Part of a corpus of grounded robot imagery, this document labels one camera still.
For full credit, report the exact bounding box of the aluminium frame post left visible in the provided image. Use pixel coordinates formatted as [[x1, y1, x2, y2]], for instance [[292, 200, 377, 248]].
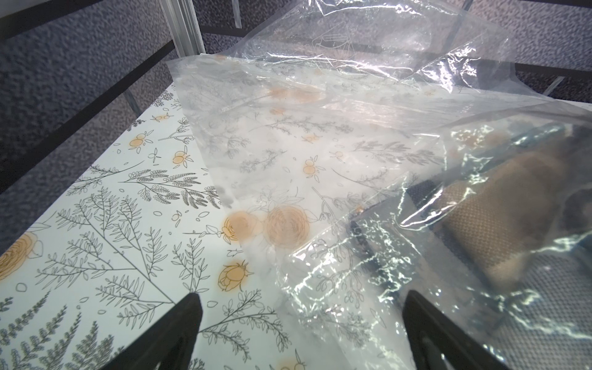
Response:
[[160, 0, 206, 58]]

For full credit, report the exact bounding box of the clear plastic vacuum bag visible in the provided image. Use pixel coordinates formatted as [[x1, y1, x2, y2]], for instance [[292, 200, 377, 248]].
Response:
[[170, 1, 591, 369]]

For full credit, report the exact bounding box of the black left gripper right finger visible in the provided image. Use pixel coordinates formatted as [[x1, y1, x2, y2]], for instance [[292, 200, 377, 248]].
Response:
[[402, 291, 507, 370]]

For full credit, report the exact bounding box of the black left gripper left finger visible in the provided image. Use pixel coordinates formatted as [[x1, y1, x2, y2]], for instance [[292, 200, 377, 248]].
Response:
[[102, 293, 203, 370]]

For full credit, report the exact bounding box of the brown plaid scarf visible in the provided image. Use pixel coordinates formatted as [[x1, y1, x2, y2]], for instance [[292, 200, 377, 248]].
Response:
[[435, 138, 573, 291]]

